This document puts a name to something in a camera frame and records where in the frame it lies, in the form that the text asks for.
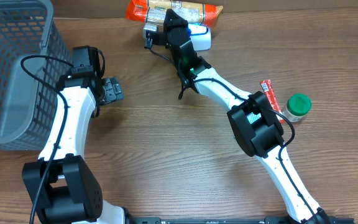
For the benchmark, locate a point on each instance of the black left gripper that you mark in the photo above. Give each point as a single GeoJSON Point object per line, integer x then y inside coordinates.
{"type": "Point", "coordinates": [112, 89]}

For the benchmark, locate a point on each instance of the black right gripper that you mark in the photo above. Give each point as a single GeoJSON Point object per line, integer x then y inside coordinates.
{"type": "Point", "coordinates": [173, 20]}

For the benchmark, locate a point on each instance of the red snack stick pack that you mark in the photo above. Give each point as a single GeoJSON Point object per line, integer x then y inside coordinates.
{"type": "Point", "coordinates": [270, 94]}

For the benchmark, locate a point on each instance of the green lid jar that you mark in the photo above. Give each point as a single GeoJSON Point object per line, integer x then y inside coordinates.
{"type": "Point", "coordinates": [297, 107]}

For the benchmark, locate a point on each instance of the teal tissue pack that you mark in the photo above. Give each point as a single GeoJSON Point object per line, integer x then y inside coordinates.
{"type": "Point", "coordinates": [252, 117]}

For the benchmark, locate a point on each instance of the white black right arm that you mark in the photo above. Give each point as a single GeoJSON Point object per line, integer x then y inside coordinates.
{"type": "Point", "coordinates": [255, 125]}

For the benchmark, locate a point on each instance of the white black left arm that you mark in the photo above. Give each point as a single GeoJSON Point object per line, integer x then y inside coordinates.
{"type": "Point", "coordinates": [61, 186]}

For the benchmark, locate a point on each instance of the white barcode scanner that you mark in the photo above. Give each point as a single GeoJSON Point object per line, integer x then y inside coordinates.
{"type": "Point", "coordinates": [200, 37]}

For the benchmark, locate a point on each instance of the grey plastic basket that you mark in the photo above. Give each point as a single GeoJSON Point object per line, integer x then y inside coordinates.
{"type": "Point", "coordinates": [29, 40]}

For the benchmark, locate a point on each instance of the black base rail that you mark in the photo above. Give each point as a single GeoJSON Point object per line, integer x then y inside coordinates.
{"type": "Point", "coordinates": [157, 220]}

